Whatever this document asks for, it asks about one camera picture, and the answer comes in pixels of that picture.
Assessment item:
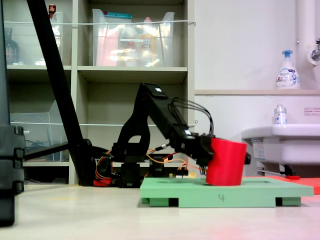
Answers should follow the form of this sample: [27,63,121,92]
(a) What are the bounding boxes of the red cylinder block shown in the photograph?
[205,137,248,187]

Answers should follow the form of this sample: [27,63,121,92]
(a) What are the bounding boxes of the green shape hole board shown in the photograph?
[139,176,315,209]

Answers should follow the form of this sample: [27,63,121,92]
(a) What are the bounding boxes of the white ceramic sink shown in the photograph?
[240,123,320,166]

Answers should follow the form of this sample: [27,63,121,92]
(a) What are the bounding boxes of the small clear sanitiser bottle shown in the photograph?
[272,104,288,125]

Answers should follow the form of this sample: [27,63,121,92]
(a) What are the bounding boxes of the white blue soap pump bottle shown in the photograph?
[275,49,301,90]

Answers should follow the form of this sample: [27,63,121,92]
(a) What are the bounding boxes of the red base clamp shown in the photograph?
[93,177,113,188]

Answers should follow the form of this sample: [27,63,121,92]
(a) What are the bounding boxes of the beige shelf unit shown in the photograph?
[0,0,196,186]

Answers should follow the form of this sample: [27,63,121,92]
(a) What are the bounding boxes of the orange labelled bottle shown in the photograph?
[139,16,158,67]

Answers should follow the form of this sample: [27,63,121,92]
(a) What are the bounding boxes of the large clear plastic bin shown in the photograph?
[91,8,176,68]

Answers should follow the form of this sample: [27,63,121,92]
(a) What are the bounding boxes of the clear plastic file box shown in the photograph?
[9,99,70,163]

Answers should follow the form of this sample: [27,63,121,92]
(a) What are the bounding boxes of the narrow clear plastic bin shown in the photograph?
[49,10,67,67]

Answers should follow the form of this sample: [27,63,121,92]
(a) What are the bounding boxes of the dark round bottle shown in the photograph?
[3,26,21,66]

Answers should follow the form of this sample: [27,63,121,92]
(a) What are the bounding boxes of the orange and black wire pair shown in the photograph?
[145,143,201,174]

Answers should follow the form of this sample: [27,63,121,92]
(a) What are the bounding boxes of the black gripper wire loop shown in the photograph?
[169,97,215,139]

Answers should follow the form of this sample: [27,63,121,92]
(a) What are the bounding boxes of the white wall notice sticker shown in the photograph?
[303,107,320,117]

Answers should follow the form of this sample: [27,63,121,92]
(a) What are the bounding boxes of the orange black wire bundle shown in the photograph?
[94,149,114,181]

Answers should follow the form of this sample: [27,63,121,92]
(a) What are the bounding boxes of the white shelf guard wire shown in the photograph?
[9,120,199,127]
[3,20,197,27]

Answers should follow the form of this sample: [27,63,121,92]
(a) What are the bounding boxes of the metal wall faucet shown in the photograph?
[306,38,320,66]

